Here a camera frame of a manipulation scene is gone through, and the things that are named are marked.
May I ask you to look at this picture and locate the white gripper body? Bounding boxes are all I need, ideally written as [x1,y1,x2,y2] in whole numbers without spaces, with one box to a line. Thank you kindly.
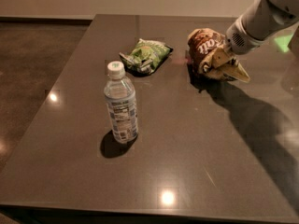
[226,15,265,55]

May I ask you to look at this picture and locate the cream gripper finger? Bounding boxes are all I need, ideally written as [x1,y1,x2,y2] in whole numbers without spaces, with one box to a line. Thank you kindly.
[222,58,250,83]
[212,47,233,68]

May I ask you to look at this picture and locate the brown chip bag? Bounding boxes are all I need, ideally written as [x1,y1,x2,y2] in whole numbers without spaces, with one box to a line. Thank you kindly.
[188,28,235,81]

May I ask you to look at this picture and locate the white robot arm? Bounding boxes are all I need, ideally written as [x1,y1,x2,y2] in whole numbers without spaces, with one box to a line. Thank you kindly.
[209,0,299,82]

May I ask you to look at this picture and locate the green chip bag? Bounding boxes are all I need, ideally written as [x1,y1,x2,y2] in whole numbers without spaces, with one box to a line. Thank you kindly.
[120,38,173,76]

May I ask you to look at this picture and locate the clear plastic water bottle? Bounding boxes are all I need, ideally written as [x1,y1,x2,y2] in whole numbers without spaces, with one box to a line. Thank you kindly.
[104,61,138,144]

